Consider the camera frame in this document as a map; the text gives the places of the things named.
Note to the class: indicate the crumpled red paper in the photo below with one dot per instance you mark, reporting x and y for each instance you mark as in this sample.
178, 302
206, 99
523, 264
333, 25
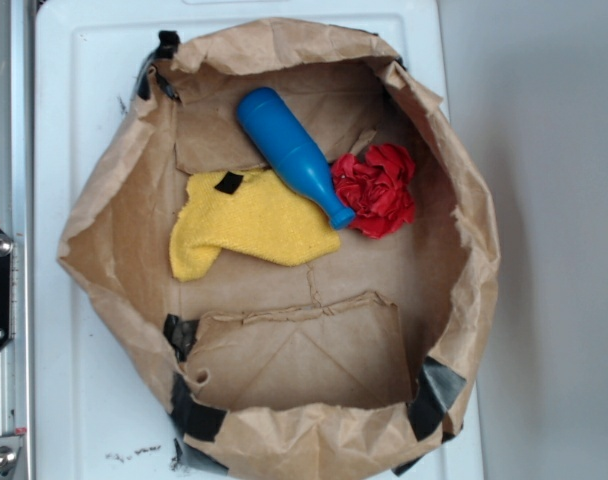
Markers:
376, 187

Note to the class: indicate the brown paper bag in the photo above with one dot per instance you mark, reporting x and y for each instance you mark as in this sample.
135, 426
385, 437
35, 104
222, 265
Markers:
360, 361

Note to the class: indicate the blue plastic bottle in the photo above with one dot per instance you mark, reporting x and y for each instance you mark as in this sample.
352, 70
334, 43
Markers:
291, 152

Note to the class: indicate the aluminium frame rail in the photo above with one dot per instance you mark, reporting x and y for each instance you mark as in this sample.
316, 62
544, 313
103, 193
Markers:
17, 21

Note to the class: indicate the yellow microfiber cloth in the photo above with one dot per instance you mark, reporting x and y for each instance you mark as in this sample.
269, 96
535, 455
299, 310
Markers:
251, 213

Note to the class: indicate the white plastic tray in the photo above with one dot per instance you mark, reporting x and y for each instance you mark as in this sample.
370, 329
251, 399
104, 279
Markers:
95, 417

